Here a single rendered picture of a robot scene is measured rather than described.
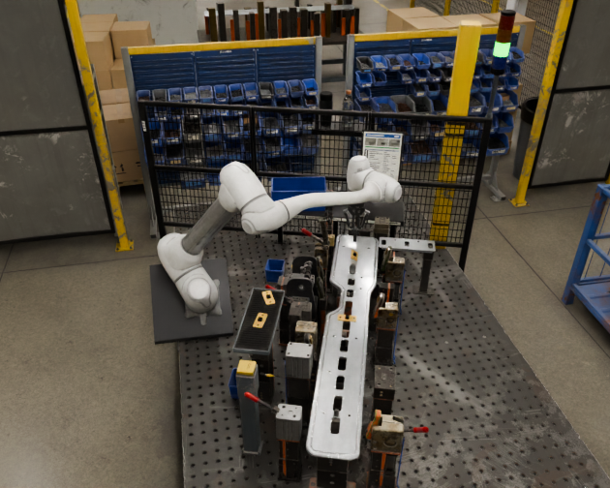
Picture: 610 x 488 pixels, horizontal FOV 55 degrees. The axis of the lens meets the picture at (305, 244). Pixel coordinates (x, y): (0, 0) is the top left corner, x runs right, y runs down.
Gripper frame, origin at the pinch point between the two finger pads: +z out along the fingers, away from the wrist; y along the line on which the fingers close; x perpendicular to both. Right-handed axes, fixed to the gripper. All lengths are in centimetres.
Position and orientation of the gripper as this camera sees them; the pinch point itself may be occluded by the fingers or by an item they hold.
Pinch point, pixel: (354, 233)
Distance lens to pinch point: 289.9
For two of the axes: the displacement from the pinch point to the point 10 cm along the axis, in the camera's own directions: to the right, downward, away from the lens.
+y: 9.9, 0.7, -1.1
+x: 1.3, -5.6, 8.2
